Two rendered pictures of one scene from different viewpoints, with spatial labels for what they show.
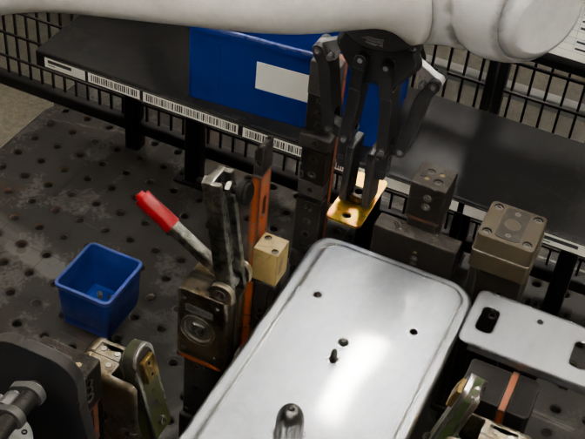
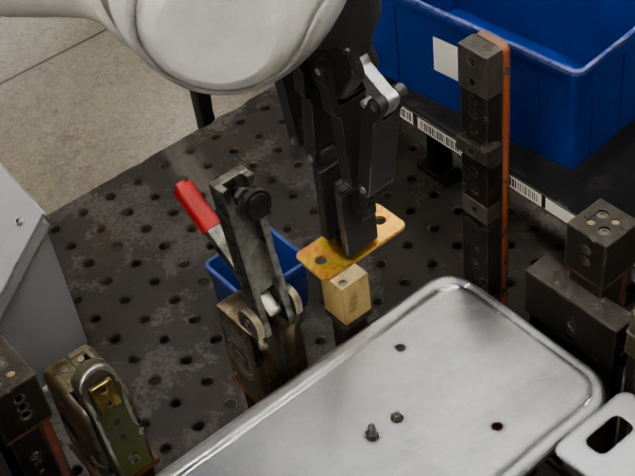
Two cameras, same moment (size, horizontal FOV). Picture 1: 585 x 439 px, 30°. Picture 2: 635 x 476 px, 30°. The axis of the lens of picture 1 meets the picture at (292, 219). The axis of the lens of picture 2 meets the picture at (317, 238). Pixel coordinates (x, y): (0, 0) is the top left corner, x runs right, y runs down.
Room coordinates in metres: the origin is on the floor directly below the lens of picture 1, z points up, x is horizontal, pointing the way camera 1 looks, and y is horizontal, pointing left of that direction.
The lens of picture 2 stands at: (0.33, -0.42, 1.89)
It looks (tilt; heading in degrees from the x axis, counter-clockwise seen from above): 44 degrees down; 35
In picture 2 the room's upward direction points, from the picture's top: 8 degrees counter-clockwise
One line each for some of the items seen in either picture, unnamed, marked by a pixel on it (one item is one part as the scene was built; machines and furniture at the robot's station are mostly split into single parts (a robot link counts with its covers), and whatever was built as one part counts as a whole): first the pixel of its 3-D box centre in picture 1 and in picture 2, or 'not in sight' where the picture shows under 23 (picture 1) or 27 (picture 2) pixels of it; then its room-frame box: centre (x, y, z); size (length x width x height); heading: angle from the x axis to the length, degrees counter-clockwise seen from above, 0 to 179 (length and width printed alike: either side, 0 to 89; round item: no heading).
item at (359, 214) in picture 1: (358, 196); (350, 236); (0.87, -0.07, 1.25); 0.08 x 0.04 x 0.01; 159
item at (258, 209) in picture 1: (252, 290); not in sight; (1.02, 0.04, 0.95); 0.03 x 0.01 x 0.50; 159
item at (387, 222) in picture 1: (402, 308); (572, 385); (1.11, -0.17, 0.85); 0.12 x 0.03 x 0.30; 69
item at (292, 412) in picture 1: (289, 425); not in sight; (0.75, -0.02, 1.02); 0.03 x 0.03 x 0.07
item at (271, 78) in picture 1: (302, 57); (509, 36); (1.36, 0.01, 1.10); 0.30 x 0.17 x 0.13; 74
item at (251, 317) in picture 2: (222, 293); (250, 322); (0.89, 0.07, 1.06); 0.03 x 0.01 x 0.03; 69
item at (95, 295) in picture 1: (100, 292); (261, 284); (1.18, 0.29, 0.74); 0.11 x 0.10 x 0.09; 159
